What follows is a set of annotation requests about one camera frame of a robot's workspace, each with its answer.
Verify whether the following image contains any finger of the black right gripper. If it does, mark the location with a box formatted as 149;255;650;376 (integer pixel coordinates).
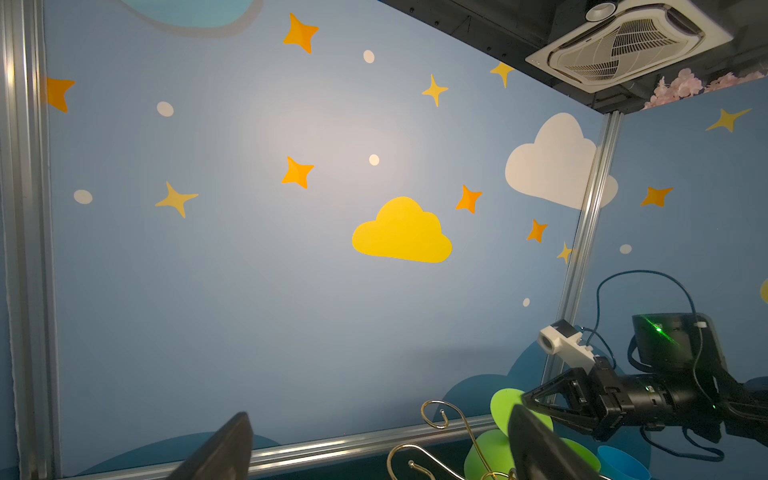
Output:
521;369;576;408
523;400;599;435

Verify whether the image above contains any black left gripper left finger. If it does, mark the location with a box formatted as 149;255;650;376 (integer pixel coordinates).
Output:
167;412;253;480

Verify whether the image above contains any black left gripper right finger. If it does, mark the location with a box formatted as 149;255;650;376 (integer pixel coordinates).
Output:
508;405;601;480

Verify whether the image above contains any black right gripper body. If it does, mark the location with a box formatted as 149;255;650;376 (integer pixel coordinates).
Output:
567;356;635;441

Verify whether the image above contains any blue wine glass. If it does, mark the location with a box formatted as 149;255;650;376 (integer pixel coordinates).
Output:
597;445;651;480

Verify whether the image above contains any green wine glass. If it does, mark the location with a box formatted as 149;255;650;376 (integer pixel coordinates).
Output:
463;387;602;480

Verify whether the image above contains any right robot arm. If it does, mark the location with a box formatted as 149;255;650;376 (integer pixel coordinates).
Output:
522;313;767;444

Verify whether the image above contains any white ceiling air conditioner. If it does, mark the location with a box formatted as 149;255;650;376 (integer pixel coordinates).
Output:
526;1;733;93

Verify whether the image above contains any gold wire wine glass rack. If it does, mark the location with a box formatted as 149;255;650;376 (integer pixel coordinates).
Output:
386;400;517;480

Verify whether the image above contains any horizontal aluminium back rail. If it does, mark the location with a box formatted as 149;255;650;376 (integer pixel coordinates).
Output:
64;415;496;479

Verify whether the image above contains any right aluminium frame post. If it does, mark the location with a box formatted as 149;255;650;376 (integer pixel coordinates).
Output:
539;110;625;385

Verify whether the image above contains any aluminium frame post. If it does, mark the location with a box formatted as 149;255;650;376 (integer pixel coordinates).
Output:
1;1;58;479
539;110;625;385

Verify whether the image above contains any left aluminium frame post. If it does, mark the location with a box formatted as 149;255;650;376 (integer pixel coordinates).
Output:
1;1;58;479

